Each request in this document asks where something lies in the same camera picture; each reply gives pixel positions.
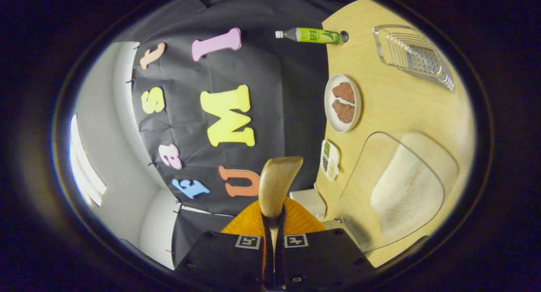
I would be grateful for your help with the brown meat piece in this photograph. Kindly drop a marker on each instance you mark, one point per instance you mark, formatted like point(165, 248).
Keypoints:
point(344, 111)
point(344, 92)

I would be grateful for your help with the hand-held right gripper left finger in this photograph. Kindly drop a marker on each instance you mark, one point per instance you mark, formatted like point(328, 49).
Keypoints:
point(224, 262)

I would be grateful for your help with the green drink bottle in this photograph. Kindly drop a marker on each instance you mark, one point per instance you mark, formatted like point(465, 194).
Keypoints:
point(312, 35)

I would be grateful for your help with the white divided dish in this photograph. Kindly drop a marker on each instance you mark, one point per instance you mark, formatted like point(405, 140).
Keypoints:
point(330, 161)

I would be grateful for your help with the wooden spoon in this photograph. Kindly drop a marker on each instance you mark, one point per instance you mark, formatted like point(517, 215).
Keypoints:
point(277, 186)

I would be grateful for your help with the white toaster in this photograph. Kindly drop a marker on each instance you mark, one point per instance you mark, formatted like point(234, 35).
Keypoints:
point(310, 201)

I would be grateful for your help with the large ceiling light panel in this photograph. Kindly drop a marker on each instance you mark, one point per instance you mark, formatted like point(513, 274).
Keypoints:
point(86, 165)

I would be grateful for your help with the small dark round cap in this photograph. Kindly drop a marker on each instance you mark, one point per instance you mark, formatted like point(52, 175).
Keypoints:
point(344, 36)

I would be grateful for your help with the clear plastic container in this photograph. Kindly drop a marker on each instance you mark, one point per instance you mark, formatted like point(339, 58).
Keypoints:
point(359, 190)

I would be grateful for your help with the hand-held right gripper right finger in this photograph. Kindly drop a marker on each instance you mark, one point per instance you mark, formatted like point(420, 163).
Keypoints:
point(325, 258)

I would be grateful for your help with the white round plate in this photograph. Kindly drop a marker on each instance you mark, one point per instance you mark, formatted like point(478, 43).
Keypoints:
point(329, 114)

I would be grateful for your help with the black backdrop cloth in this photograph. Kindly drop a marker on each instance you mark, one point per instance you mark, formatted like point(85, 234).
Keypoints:
point(270, 72)

